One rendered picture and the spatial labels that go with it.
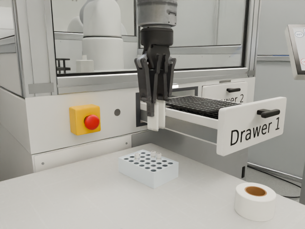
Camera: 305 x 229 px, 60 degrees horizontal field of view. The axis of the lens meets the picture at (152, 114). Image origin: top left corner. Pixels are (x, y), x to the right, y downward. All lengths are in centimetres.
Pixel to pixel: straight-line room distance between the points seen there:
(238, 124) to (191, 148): 45
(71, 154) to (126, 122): 19
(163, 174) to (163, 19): 34
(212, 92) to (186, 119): 39
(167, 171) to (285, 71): 198
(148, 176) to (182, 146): 45
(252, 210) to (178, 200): 14
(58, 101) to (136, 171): 28
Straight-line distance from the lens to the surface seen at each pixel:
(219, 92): 111
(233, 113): 63
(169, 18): 60
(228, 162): 130
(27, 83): 70
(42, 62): 71
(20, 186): 68
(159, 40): 59
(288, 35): 154
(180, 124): 72
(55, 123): 74
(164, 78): 63
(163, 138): 95
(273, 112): 71
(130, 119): 84
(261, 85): 256
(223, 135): 62
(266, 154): 265
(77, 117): 71
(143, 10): 60
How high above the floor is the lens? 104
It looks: 13 degrees down
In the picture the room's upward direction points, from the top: straight up
